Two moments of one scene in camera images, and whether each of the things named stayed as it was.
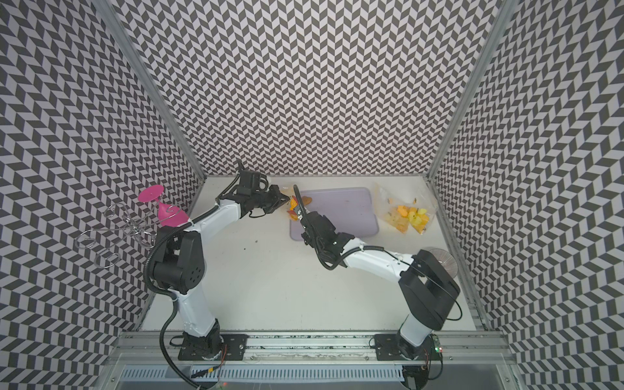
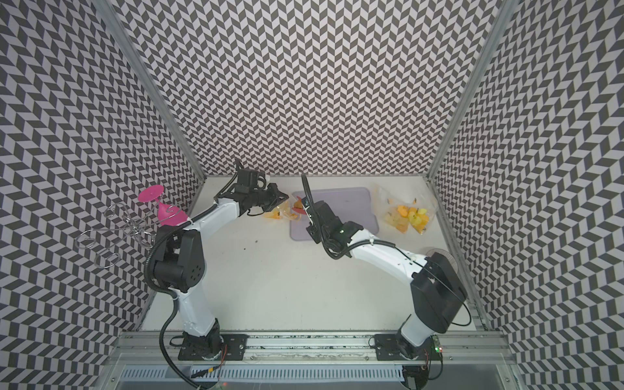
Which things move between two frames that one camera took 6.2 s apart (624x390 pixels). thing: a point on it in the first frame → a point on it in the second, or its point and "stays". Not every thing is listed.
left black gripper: (278, 200) stays
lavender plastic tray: (347, 210) stays
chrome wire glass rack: (132, 228) stays
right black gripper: (305, 236) → (313, 232)
